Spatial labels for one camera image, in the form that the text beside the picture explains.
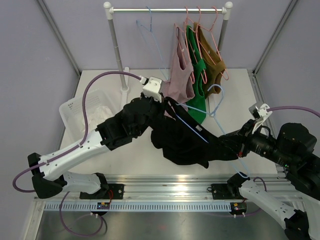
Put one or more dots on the white tank top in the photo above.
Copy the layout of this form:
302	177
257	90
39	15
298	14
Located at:
98	116

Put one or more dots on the metal clothes rack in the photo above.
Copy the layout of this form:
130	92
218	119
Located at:
110	11

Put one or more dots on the brown tank top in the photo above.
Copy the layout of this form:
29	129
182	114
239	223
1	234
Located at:
215	66

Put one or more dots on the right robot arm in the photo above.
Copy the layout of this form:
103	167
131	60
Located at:
293	150

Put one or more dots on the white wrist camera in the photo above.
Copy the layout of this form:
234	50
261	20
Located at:
261	112
152	88

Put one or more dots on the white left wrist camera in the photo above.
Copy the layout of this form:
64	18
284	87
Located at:
152	88

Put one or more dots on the pink wire hanger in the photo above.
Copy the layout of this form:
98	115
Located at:
195	30
187	42
209	35

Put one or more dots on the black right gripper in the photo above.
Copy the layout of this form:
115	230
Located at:
245	137

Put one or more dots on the white plastic laundry basket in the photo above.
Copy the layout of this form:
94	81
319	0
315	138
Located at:
71	112

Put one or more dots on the green tank top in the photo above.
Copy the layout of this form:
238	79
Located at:
197	104

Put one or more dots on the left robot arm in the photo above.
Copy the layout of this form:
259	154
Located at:
51	173

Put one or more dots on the mauve pink tank top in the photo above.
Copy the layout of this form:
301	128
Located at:
180	84

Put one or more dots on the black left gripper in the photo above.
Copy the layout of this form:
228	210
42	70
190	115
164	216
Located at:
160	105

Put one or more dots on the black tank top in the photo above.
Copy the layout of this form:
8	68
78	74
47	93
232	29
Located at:
184	141

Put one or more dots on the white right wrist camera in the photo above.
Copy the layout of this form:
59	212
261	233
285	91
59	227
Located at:
261	112

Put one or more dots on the aluminium mounting rail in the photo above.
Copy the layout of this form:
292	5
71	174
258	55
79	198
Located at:
140	195

